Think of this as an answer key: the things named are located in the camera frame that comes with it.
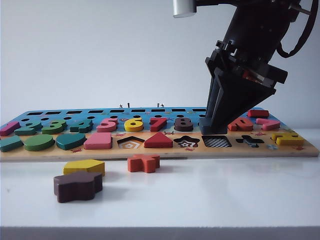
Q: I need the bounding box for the brown digit eight piece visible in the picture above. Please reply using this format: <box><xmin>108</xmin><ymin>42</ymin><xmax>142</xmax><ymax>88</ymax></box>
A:
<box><xmin>173</xmin><ymin>117</ymin><xmax>194</xmax><ymax>132</ymax></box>

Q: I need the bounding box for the green digit three piece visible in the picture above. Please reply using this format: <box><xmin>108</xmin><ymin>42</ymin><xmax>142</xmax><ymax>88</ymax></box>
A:
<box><xmin>41</xmin><ymin>119</ymin><xmax>68</xmax><ymax>135</ymax></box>

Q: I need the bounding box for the red triangle block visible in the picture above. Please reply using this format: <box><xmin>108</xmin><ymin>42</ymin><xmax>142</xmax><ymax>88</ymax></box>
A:
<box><xmin>143</xmin><ymin>131</ymin><xmax>174</xmax><ymax>149</ymax></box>

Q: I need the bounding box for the colourful wooden puzzle board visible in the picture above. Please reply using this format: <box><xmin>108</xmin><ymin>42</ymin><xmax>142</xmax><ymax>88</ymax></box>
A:
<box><xmin>0</xmin><ymin>107</ymin><xmax>320</xmax><ymax>162</ymax></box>

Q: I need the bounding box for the brown star block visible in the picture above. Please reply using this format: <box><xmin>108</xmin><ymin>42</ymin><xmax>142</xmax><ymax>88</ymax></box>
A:
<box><xmin>53</xmin><ymin>171</ymin><xmax>104</xmax><ymax>204</ymax></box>

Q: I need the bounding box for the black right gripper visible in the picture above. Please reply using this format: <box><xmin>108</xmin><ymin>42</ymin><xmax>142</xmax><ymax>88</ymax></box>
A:
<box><xmin>204</xmin><ymin>39</ymin><xmax>288</xmax><ymax>125</ymax></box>

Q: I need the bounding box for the teal rectangle block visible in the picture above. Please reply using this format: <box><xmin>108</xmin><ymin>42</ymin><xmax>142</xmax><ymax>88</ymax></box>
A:
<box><xmin>0</xmin><ymin>135</ymin><xmax>24</xmax><ymax>153</ymax></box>

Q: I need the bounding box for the dark blue square block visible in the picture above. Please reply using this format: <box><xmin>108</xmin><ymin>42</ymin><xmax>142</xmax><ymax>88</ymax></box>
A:
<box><xmin>199</xmin><ymin>117</ymin><xmax>229</xmax><ymax>135</ymax></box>

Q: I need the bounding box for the orange digit ten piece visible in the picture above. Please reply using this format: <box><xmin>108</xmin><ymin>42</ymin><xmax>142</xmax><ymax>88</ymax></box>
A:
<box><xmin>228</xmin><ymin>116</ymin><xmax>254</xmax><ymax>132</ymax></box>

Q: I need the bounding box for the teal digit four piece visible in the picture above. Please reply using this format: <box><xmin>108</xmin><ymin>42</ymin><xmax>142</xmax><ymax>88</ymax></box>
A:
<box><xmin>69</xmin><ymin>118</ymin><xmax>94</xmax><ymax>134</ymax></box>

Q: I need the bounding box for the pink math sign piece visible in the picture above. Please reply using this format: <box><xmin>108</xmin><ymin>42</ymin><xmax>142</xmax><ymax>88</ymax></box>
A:
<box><xmin>255</xmin><ymin>118</ymin><xmax>281</xmax><ymax>131</ymax></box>

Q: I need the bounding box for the red minus sign piece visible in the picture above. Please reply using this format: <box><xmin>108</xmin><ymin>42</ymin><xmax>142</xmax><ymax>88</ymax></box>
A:
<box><xmin>247</xmin><ymin>109</ymin><xmax>270</xmax><ymax>119</ymax></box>

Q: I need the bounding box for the green oval block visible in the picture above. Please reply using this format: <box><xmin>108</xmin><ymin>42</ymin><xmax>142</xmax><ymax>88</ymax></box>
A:
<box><xmin>23</xmin><ymin>134</ymin><xmax>55</xmax><ymax>152</ymax></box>

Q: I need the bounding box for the yellow pentagon block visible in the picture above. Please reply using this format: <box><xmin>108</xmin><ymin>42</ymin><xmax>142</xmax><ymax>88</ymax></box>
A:
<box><xmin>62</xmin><ymin>159</ymin><xmax>106</xmax><ymax>177</ymax></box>

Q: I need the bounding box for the silver metal cylinder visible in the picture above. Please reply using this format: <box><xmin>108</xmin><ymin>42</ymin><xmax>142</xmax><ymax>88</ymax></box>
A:
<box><xmin>172</xmin><ymin>0</ymin><xmax>197</xmax><ymax>18</ymax></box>

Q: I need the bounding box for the teal rounded block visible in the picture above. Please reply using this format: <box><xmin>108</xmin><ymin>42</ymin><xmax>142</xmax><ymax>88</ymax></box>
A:
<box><xmin>55</xmin><ymin>132</ymin><xmax>87</xmax><ymax>151</ymax></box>

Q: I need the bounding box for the yellow math sign piece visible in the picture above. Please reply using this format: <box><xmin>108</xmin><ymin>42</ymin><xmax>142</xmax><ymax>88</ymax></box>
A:
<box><xmin>271</xmin><ymin>132</ymin><xmax>306</xmax><ymax>147</ymax></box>

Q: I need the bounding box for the orange cross block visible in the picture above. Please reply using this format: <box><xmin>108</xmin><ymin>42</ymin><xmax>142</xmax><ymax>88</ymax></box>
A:
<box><xmin>127</xmin><ymin>153</ymin><xmax>161</xmax><ymax>174</ymax></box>

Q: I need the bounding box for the pink digit one piece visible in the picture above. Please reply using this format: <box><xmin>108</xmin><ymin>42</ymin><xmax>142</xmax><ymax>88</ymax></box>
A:
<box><xmin>0</xmin><ymin>121</ymin><xmax>21</xmax><ymax>137</ymax></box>

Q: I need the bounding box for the pink digit five piece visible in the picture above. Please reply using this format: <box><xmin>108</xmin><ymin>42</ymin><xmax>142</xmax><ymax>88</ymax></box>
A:
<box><xmin>96</xmin><ymin>117</ymin><xmax>119</xmax><ymax>133</ymax></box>

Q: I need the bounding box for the yellow digit six piece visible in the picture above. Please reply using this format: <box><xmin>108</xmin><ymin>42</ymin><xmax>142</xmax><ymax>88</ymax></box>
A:
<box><xmin>124</xmin><ymin>116</ymin><xmax>144</xmax><ymax>133</ymax></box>

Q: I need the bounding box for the red digit seven piece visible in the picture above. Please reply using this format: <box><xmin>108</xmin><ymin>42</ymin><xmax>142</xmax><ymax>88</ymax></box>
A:
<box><xmin>149</xmin><ymin>117</ymin><xmax>171</xmax><ymax>133</ymax></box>

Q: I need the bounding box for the green digit two piece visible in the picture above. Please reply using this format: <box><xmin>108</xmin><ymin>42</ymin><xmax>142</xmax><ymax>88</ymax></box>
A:
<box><xmin>14</xmin><ymin>120</ymin><xmax>43</xmax><ymax>136</ymax></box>

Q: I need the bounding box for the black coiled cable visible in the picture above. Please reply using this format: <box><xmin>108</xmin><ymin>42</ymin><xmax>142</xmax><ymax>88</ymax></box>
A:
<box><xmin>276</xmin><ymin>0</ymin><xmax>320</xmax><ymax>59</ymax></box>

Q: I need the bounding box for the pink trapezoid block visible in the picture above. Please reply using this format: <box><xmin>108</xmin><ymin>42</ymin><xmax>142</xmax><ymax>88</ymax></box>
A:
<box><xmin>83</xmin><ymin>131</ymin><xmax>113</xmax><ymax>151</ymax></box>

